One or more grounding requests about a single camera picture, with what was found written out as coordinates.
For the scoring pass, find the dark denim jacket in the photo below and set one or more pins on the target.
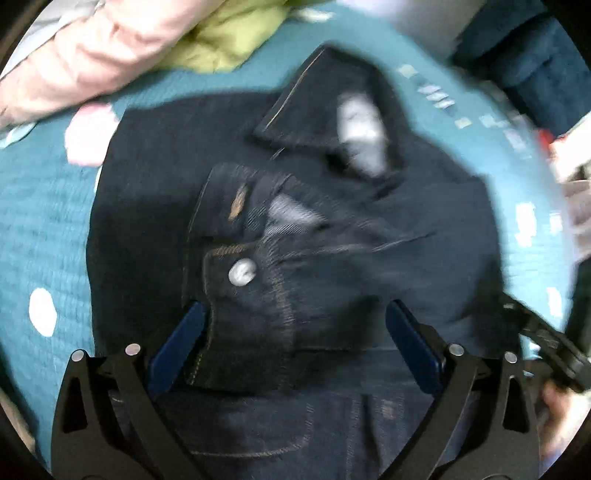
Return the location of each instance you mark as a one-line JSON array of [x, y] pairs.
[[351, 221]]

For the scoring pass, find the light blue cloth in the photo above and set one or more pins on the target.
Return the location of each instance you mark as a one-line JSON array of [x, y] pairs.
[[51, 23]]

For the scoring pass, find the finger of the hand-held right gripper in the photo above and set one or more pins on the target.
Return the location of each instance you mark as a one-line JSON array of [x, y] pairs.
[[547, 339]]

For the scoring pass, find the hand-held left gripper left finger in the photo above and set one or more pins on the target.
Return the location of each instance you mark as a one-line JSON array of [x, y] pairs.
[[178, 348]]

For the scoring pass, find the dark blue cloth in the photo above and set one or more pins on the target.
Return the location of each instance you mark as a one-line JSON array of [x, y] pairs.
[[531, 50]]

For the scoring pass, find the white and red cloth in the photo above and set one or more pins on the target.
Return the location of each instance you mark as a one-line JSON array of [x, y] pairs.
[[572, 154]]

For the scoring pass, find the teal dotted bed blanket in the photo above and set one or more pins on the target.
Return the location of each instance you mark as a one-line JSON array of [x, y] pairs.
[[41, 217]]

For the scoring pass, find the green garment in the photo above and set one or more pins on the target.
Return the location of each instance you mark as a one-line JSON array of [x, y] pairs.
[[231, 37]]

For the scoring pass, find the grey cloth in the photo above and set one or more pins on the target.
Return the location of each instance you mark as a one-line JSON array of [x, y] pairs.
[[579, 217]]

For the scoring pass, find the pink garment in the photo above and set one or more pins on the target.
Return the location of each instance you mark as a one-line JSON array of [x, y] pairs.
[[92, 55]]

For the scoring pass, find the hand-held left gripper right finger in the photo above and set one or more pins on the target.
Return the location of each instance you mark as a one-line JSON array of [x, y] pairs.
[[413, 346]]

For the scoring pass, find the person's right hand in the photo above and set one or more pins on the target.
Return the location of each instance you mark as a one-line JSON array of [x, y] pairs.
[[558, 417]]

